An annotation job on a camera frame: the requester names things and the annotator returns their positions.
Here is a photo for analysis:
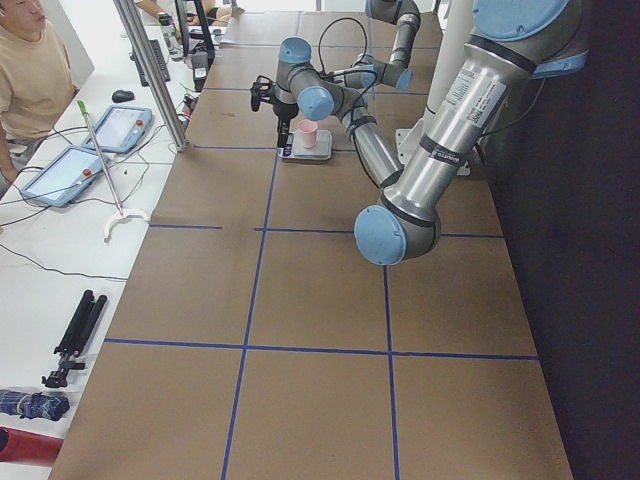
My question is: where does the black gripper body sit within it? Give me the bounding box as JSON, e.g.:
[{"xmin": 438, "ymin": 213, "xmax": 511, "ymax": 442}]
[{"xmin": 270, "ymin": 82, "xmax": 296, "ymax": 121}]

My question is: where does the pink plastic cup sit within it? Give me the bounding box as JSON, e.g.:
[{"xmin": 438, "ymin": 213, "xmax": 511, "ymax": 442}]
[{"xmin": 296, "ymin": 119, "xmax": 318, "ymax": 149}]

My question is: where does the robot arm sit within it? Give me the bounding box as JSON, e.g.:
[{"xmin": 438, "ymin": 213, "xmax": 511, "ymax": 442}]
[
  {"xmin": 251, "ymin": 1, "xmax": 421, "ymax": 189},
  {"xmin": 354, "ymin": 1, "xmax": 591, "ymax": 265}
]

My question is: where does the silver digital kitchen scale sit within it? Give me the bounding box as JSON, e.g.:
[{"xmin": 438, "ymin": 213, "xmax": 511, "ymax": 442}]
[{"xmin": 279, "ymin": 128, "xmax": 334, "ymax": 162}]

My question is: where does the black keyboard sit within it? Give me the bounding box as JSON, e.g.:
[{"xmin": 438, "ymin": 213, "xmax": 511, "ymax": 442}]
[{"xmin": 130, "ymin": 38, "xmax": 172, "ymax": 88}]

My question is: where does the far teach pendant tablet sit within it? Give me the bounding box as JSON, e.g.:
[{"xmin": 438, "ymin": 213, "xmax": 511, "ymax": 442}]
[{"xmin": 81, "ymin": 105, "xmax": 153, "ymax": 154}]

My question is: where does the teach pendant tablet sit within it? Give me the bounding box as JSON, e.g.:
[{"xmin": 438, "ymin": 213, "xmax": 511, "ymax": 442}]
[
  {"xmin": 21, "ymin": 146, "xmax": 103, "ymax": 207},
  {"xmin": 81, "ymin": 105, "xmax": 153, "ymax": 154}
]

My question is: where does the black computer mouse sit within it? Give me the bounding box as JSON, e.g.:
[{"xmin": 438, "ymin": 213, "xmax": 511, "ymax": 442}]
[{"xmin": 111, "ymin": 89, "xmax": 135, "ymax": 103}]

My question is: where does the reacher grabber stick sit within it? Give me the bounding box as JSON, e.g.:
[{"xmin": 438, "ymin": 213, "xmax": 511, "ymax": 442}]
[{"xmin": 76, "ymin": 100, "xmax": 150, "ymax": 243}]

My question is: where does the near teach pendant tablet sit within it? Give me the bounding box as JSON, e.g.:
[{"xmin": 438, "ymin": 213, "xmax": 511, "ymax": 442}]
[{"xmin": 21, "ymin": 146, "xmax": 103, "ymax": 207}]

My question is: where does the person in beige shirt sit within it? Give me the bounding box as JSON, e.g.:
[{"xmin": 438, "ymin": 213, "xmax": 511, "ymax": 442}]
[{"xmin": 1, "ymin": 1, "xmax": 78, "ymax": 187}]

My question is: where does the black folded tripod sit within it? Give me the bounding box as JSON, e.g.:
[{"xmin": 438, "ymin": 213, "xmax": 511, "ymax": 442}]
[{"xmin": 42, "ymin": 290, "xmax": 108, "ymax": 388}]

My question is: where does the blue folded umbrella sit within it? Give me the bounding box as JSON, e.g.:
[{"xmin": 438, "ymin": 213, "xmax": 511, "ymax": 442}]
[{"xmin": 1, "ymin": 389, "xmax": 70, "ymax": 421}]

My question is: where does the red object at edge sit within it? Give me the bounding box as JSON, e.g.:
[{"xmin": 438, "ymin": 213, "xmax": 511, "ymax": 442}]
[{"xmin": 1, "ymin": 426, "xmax": 64, "ymax": 467}]

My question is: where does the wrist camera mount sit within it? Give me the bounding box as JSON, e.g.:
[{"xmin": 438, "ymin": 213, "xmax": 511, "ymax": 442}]
[{"xmin": 250, "ymin": 75, "xmax": 274, "ymax": 112}]

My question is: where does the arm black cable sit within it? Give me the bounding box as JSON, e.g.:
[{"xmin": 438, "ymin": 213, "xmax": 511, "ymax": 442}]
[{"xmin": 317, "ymin": 17, "xmax": 379, "ymax": 109}]

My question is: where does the aluminium frame post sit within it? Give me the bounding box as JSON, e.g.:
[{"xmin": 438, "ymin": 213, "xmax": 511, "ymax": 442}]
[{"xmin": 114, "ymin": 0, "xmax": 188, "ymax": 152}]

